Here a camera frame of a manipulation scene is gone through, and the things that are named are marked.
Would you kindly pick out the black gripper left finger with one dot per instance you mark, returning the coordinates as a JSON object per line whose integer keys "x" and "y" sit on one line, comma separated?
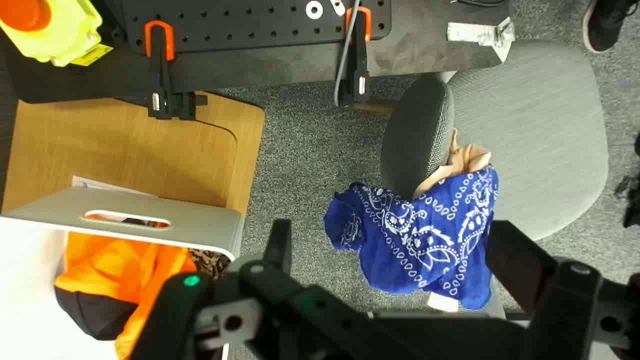
{"x": 279, "y": 243}

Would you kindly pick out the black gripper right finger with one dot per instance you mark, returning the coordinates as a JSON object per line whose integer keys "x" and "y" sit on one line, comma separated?
{"x": 522, "y": 266}

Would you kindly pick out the blue paisley bandana cloth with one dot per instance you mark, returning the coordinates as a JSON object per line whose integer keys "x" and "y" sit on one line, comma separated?
{"x": 420, "y": 233}

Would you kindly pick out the peach shirt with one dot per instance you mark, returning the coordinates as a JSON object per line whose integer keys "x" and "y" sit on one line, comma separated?
{"x": 466, "y": 161}

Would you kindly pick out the white plastic basket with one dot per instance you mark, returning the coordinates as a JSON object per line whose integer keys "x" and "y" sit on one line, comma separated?
{"x": 133, "y": 220}

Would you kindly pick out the orange cloth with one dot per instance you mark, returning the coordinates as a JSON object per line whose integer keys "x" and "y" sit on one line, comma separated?
{"x": 121, "y": 273}

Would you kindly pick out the grey upholstered chair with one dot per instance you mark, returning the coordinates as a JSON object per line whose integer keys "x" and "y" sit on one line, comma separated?
{"x": 533, "y": 132}

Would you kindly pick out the orange black bar clamp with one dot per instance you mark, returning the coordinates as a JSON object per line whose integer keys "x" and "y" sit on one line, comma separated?
{"x": 359, "y": 61}
{"x": 160, "y": 73}

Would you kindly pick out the black perforated board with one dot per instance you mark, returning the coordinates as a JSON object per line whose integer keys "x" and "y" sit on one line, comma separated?
{"x": 252, "y": 20}

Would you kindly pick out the black shoe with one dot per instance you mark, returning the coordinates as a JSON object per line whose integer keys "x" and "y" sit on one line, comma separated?
{"x": 608, "y": 23}

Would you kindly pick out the yellow emergency stop button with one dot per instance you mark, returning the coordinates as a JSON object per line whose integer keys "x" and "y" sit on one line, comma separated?
{"x": 53, "y": 27}

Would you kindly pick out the silver metal bracket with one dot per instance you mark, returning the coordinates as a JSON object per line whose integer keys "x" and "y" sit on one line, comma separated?
{"x": 483, "y": 37}

